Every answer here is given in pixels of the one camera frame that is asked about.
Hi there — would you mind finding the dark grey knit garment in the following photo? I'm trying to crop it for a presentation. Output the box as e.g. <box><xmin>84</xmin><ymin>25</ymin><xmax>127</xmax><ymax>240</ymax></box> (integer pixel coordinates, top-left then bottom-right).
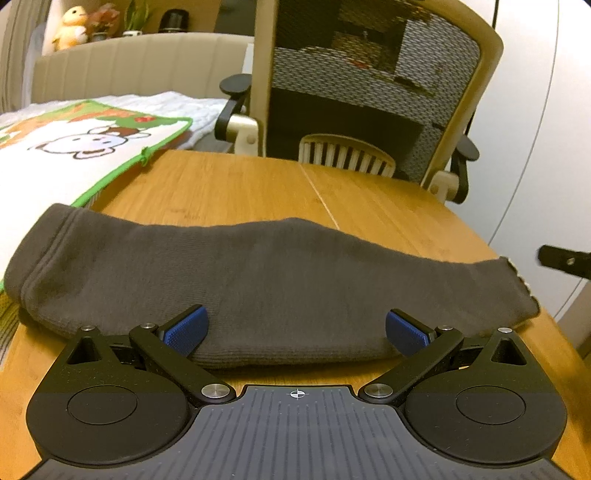
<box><xmin>4</xmin><ymin>204</ymin><xmax>540</xmax><ymax>369</ymax></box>

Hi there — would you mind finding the cartoon print storage bag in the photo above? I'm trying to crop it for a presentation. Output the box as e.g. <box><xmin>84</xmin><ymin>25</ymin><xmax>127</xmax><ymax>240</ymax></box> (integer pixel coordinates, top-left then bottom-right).
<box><xmin>1</xmin><ymin>100</ymin><xmax>192</xmax><ymax>270</ymax></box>

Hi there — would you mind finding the beige mesh office chair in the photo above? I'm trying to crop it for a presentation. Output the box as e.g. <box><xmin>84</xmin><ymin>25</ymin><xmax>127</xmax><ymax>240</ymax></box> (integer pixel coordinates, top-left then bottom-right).
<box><xmin>214</xmin><ymin>1</ymin><xmax>503</xmax><ymax>204</ymax></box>

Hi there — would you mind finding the beige upholstered headboard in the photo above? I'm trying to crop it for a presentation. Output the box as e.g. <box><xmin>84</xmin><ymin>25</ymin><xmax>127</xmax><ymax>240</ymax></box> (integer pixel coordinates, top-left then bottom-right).
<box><xmin>31</xmin><ymin>32</ymin><xmax>254</xmax><ymax>103</ymax></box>

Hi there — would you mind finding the black jar on shelf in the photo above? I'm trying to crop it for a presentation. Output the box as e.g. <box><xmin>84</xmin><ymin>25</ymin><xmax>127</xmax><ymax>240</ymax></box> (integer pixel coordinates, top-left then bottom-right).
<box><xmin>158</xmin><ymin>9</ymin><xmax>189</xmax><ymax>33</ymax></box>

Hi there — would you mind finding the yellow plush toy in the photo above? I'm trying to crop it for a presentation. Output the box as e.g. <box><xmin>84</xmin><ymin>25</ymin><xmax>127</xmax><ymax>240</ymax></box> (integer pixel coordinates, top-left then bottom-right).
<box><xmin>52</xmin><ymin>5</ymin><xmax>88</xmax><ymax>51</ymax></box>

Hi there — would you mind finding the red flower pot plant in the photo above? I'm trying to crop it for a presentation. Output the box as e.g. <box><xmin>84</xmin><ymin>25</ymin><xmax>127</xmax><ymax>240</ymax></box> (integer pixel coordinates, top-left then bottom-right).
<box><xmin>87</xmin><ymin>3</ymin><xmax>120</xmax><ymax>42</ymax></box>

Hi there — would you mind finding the potted green plant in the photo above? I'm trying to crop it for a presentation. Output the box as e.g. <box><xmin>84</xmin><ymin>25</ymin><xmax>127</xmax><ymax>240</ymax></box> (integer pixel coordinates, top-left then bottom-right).
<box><xmin>122</xmin><ymin>0</ymin><xmax>151</xmax><ymax>37</ymax></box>

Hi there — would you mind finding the beige curtain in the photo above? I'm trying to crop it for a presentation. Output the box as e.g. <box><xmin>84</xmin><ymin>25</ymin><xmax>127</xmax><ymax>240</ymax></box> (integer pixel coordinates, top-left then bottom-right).
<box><xmin>1</xmin><ymin>0</ymin><xmax>51</xmax><ymax>113</ymax></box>

